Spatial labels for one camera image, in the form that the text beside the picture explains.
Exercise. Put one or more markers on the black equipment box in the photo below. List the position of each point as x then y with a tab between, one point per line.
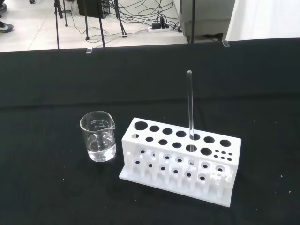
93	8

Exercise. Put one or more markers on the glass beaker with water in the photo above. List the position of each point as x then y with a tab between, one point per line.
98	151

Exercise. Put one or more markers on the pale board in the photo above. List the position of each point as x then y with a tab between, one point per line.
264	18

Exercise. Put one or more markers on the person's shoe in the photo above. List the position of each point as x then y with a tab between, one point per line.
5	27

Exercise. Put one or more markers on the grey cabinet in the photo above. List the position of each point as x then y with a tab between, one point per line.
206	16

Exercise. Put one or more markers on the white power strip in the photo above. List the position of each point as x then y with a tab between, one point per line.
159	30

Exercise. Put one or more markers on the white test tube rack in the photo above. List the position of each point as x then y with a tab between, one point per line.
127	145

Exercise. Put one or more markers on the black bench cloth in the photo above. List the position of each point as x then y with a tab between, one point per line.
47	117

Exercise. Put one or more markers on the clear plastic cloth clip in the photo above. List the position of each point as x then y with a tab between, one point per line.
89	51
225	44

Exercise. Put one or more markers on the black tripod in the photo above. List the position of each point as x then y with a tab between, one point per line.
57	28
101	30

